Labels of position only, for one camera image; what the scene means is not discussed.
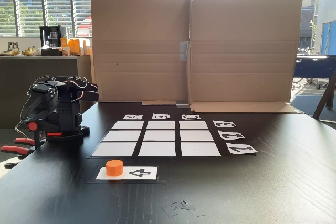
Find round orange token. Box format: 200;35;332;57
106;159;124;177

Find white nine-square grid sheet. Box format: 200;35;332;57
88;119;230;159

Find brown counter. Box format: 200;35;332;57
0;55;93;128

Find red black clamp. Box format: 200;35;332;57
14;121;64;146
0;145;30;170

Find yellow banana bunch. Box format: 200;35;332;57
22;46;37;57

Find black coffee machine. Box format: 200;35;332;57
39;25;70;57

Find orange carton boxes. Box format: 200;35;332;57
60;37;93;57

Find brown cardboard panel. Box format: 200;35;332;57
90;0;193;106
188;0;305;114

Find white letter B sheet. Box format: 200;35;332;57
152;113;171;121

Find white arrow paper sheet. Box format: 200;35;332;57
96;166;159;182

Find white number 3 sheet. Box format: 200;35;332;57
212;120;237;129

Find white number 2 sheet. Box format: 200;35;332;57
218;130;246;141

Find white number 1 sheet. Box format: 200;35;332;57
225;144;259;155

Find dark wooden leg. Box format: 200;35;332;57
312;69;336;124

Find thin power cable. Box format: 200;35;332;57
15;122;30;141

